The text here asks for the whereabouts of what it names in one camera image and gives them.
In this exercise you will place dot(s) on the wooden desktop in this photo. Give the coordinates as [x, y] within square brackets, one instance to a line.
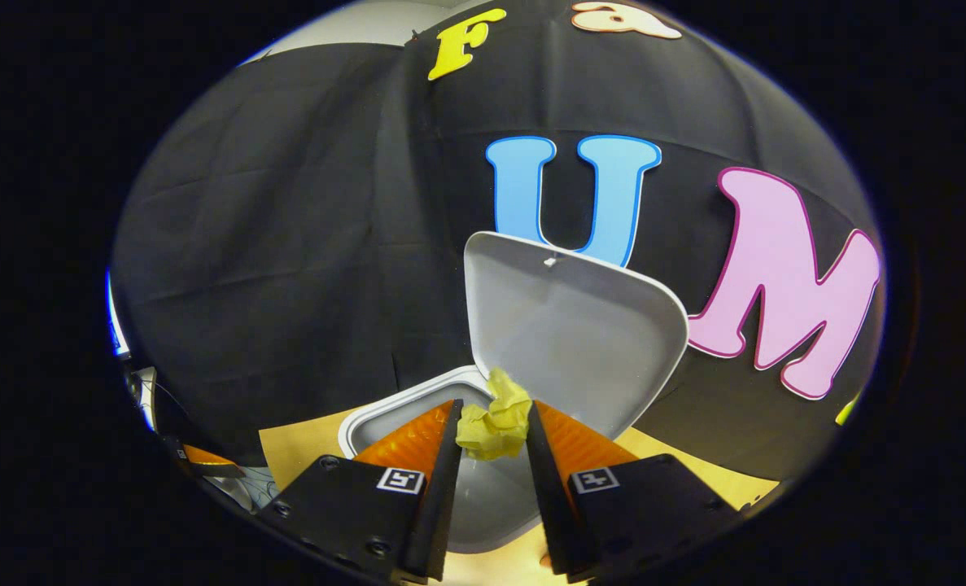
[303, 448]

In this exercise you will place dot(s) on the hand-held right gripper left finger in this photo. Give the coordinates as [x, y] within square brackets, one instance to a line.
[438, 505]

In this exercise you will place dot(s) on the yellow paper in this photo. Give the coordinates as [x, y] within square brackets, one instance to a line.
[495, 423]

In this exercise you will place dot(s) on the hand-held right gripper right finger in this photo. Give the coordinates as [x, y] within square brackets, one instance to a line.
[552, 513]

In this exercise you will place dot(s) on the black backdrop cloth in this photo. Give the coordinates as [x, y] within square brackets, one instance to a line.
[287, 244]

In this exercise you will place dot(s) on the white desktop garbage bin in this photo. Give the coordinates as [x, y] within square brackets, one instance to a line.
[572, 334]

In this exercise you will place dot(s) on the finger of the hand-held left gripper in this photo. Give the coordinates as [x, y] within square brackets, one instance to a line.
[206, 457]

